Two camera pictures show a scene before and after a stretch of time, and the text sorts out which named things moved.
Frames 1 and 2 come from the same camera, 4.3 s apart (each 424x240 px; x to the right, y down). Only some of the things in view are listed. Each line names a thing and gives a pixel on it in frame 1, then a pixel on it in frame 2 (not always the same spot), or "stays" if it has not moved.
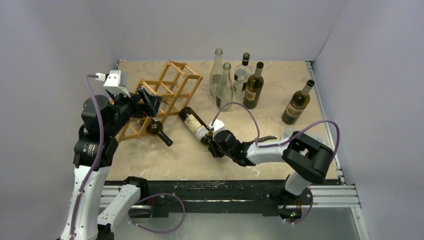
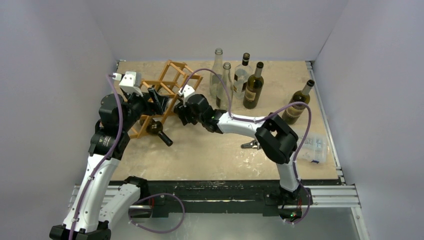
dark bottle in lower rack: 155,127 stays
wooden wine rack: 167,93 stays
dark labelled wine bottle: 196,127 -> 176,102
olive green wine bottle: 254,88 stays
